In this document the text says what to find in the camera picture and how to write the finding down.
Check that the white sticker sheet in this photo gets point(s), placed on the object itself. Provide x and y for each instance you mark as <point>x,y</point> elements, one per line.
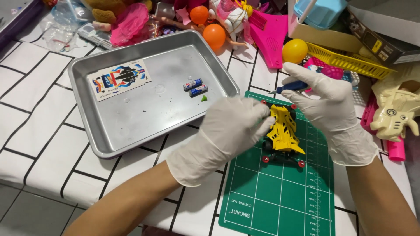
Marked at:
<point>118,80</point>

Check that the brown plush toy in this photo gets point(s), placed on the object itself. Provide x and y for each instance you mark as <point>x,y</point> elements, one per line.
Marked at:
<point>105,8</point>

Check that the black cardboard box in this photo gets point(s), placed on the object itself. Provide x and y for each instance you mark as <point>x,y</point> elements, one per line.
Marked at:
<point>380,42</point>

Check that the grey toy remote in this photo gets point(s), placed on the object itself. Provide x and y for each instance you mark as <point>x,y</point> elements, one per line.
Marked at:
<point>95,36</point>

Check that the person's left hand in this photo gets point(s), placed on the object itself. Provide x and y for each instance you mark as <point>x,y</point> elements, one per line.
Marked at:
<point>229,127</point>

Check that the silver metal tray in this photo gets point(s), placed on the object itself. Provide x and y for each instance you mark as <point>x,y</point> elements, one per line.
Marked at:
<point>147,114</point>

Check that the blue and white battery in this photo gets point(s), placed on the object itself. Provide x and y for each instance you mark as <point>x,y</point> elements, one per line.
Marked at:
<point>193,84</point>
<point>198,90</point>

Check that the green cutting mat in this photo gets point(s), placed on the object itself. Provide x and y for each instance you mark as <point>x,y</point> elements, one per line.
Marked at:
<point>269,196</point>

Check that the white plastic doll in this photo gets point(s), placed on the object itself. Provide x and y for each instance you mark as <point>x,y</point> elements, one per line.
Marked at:
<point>234,19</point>

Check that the white black-lined tablecloth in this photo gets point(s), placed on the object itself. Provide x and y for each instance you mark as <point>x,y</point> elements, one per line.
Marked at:
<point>39,131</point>

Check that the yellow plastic basket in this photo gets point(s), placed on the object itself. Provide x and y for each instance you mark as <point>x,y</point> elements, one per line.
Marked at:
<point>347,62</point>

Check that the clear plastic bag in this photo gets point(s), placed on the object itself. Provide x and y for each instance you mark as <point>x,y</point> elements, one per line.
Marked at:
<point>60,29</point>

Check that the yellow plastic ball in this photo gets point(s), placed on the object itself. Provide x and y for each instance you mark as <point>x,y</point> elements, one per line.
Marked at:
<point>294,50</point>

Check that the pink plastic cylinder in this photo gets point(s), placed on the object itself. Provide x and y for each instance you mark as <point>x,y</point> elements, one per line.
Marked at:
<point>396,150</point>

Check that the beige cardboard box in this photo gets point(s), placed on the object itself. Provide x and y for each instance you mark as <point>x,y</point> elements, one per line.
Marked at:
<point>321,37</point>

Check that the pink mesh fabric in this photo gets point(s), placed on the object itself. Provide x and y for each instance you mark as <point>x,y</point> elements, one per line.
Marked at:
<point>129,26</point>

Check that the orange plastic ball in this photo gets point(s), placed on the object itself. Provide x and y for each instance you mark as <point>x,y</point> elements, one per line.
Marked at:
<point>199,14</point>
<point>214,36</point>

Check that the pink plastic crate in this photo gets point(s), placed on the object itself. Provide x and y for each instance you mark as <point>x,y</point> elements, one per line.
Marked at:
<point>369,113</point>

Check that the pink plastic basket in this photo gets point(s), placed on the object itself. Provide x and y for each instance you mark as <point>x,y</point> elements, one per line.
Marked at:
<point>331,71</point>

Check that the person's right hand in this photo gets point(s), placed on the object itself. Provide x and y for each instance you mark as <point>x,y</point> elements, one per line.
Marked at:
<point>331,108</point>

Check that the yellow toy race car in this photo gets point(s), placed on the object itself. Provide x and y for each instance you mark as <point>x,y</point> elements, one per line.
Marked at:
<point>284,131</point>

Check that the person's left fingers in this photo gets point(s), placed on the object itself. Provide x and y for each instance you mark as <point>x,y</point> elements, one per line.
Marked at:
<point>261,113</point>

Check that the cream toy gun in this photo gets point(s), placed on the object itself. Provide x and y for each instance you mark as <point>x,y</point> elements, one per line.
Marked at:
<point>397,111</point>

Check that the pink toy guitar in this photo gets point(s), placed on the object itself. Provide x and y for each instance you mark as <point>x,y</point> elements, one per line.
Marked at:
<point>270,39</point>

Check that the light blue plastic container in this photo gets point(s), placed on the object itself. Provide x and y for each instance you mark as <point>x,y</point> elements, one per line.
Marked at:
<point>321,13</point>

